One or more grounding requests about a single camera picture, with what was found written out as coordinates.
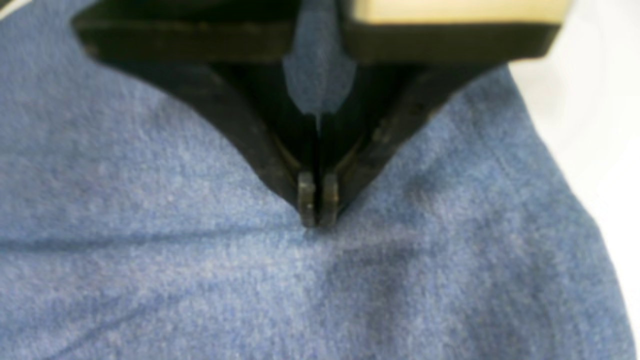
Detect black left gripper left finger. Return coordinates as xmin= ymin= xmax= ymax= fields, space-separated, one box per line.
xmin=70 ymin=0 xmax=320 ymax=228

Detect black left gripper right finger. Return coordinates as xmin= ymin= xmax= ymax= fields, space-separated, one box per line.
xmin=318 ymin=0 xmax=566 ymax=227

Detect blue t-shirt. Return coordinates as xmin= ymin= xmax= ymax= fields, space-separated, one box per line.
xmin=0 ymin=0 xmax=637 ymax=360

